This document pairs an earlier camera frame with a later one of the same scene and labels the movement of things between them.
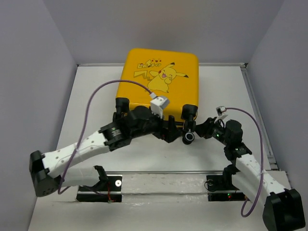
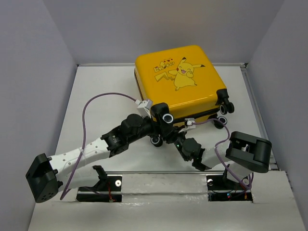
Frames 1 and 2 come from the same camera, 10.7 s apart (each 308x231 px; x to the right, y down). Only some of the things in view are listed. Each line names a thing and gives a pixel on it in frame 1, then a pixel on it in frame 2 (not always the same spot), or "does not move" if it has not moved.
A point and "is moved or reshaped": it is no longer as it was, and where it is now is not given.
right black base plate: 221,182 does not move
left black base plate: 109,191 does not move
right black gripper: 205,128 -> 183,131
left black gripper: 166,134 does not move
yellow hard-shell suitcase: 173,74 is moved or reshaped
